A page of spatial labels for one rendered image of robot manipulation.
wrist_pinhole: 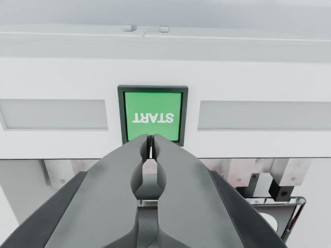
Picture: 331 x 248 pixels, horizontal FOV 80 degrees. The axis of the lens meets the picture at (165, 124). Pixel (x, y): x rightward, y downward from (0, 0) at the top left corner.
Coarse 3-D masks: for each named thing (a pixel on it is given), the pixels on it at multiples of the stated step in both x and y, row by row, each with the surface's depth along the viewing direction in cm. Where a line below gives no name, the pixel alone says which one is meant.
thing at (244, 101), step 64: (0, 64) 15; (64, 64) 15; (128, 64) 15; (192, 64) 15; (256, 64) 16; (320, 64) 16; (0, 128) 17; (64, 128) 18; (192, 128) 18; (256, 128) 19; (320, 128) 19
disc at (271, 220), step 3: (261, 213) 33; (264, 216) 33; (267, 216) 34; (270, 216) 34; (267, 219) 34; (270, 219) 34; (273, 219) 34; (270, 222) 34; (273, 222) 34; (276, 222) 34; (273, 225) 35; (276, 225) 35; (273, 228) 35; (276, 228) 35
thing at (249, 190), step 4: (252, 176) 36; (256, 176) 36; (252, 180) 36; (256, 180) 36; (252, 184) 37; (256, 184) 37; (236, 188) 41; (240, 188) 39; (244, 188) 38; (248, 188) 37; (252, 188) 37; (240, 192) 39; (244, 192) 38; (248, 192) 38; (252, 192) 38; (244, 196) 38; (248, 196) 38; (252, 196) 38
